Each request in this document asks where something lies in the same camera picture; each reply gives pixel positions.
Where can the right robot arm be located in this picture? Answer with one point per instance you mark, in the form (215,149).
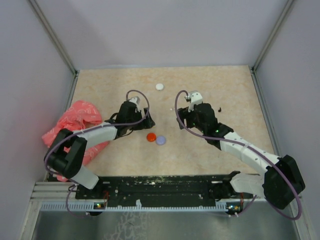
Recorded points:
(278,179)

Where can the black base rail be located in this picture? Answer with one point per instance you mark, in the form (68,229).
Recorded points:
(162,191)

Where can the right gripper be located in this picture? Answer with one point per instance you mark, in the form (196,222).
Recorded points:
(183,114)

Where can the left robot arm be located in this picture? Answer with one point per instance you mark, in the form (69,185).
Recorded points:
(66,154)

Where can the orange charging case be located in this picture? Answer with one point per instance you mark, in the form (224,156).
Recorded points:
(151,137)

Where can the purple charging case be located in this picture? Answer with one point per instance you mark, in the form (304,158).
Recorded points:
(160,140)

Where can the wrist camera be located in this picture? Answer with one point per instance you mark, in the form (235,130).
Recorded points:
(135,100)
(193,98)

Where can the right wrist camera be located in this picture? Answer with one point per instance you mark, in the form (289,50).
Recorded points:
(193,98)

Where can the white charging case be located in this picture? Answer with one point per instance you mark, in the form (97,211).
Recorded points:
(159,86)

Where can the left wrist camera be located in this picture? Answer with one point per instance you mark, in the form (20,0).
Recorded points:
(135,100)

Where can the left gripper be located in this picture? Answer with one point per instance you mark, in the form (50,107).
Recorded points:
(148,123)

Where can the pink plastic bag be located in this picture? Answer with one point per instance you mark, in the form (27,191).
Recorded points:
(81,115)

